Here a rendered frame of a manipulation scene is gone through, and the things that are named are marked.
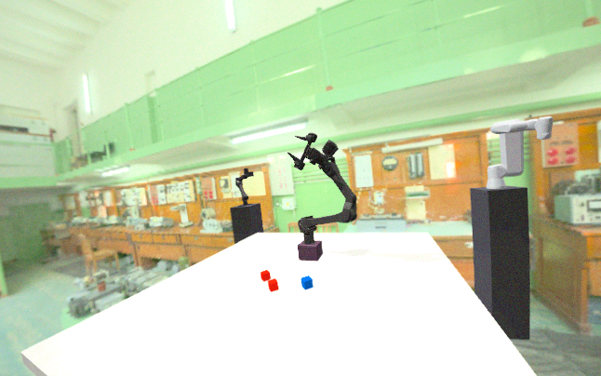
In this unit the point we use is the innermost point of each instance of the red cube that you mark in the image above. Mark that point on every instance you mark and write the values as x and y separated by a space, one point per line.
272 285
265 275

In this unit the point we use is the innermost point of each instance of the blue cube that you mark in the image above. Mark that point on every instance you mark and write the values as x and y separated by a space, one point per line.
307 282

